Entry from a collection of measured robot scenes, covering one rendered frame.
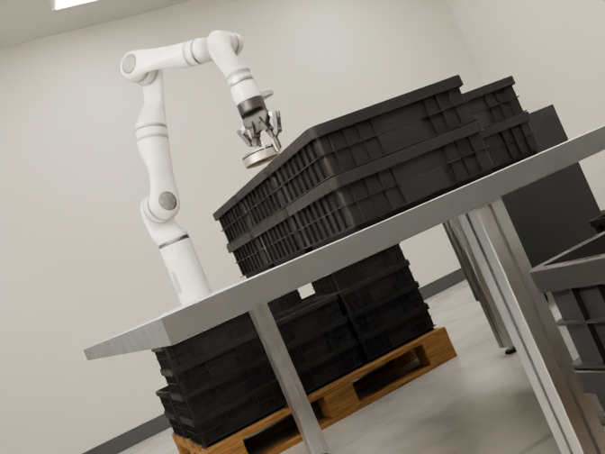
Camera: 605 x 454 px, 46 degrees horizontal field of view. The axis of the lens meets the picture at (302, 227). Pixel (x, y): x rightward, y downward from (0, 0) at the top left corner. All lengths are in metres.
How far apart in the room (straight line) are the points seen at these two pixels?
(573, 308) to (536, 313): 0.54
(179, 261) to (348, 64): 4.06
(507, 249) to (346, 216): 0.34
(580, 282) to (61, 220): 4.48
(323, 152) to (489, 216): 0.38
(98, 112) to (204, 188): 0.90
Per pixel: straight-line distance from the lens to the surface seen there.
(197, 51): 2.04
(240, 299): 1.01
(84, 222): 5.02
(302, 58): 5.76
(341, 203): 1.45
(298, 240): 1.73
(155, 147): 2.08
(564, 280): 0.74
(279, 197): 1.74
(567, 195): 3.80
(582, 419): 1.36
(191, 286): 2.03
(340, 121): 1.48
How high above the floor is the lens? 0.70
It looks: 2 degrees up
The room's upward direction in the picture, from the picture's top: 23 degrees counter-clockwise
